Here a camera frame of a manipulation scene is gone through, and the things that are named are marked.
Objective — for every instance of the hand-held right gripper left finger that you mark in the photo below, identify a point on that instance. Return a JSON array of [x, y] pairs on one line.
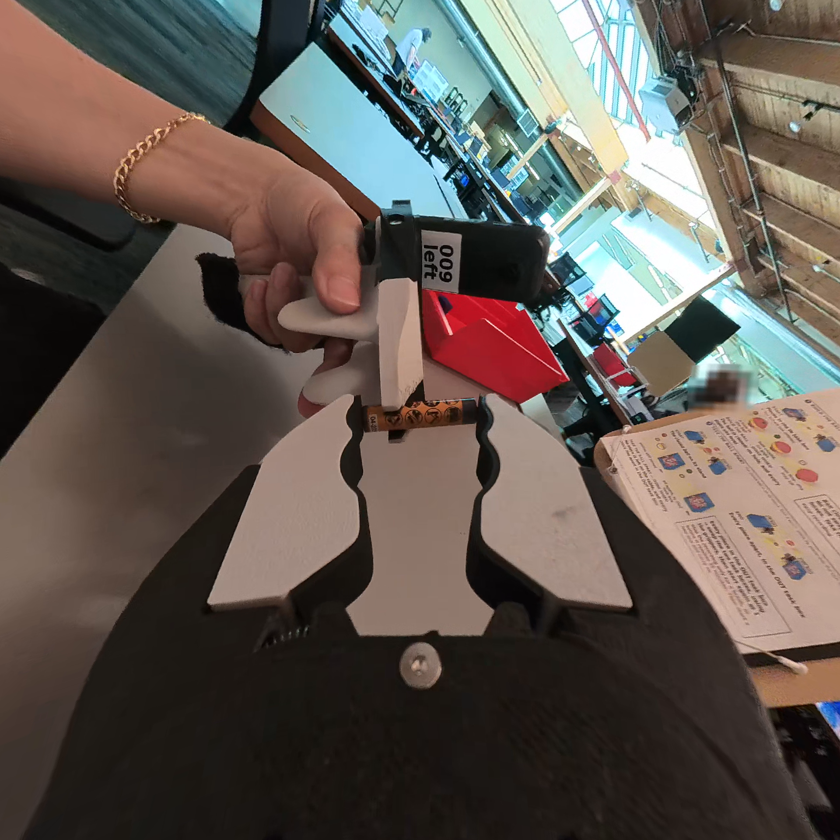
[[289, 525]]

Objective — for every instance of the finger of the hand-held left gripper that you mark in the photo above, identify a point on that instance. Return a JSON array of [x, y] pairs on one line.
[[400, 341]]

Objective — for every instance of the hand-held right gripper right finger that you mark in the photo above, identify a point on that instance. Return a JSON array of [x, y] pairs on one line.
[[551, 525]]

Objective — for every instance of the orange and black battery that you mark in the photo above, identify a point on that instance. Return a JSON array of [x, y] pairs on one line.
[[433, 415]]

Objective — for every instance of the red plastic bin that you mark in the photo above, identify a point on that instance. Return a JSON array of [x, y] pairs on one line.
[[499, 348]]

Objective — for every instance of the person's left hand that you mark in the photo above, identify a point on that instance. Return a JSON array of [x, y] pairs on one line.
[[289, 216]]

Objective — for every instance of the printed instruction sheet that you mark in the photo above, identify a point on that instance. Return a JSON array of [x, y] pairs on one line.
[[722, 525]]

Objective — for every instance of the white wood-edged table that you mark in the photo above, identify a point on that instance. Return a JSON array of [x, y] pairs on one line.
[[341, 131]]

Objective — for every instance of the grey ceiling heater unit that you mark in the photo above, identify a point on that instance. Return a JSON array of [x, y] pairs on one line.
[[664, 105]]

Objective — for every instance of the instruction sheet on board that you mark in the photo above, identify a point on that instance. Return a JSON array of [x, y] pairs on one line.
[[794, 686]]

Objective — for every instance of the black office chair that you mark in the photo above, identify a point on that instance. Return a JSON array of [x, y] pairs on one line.
[[289, 52]]

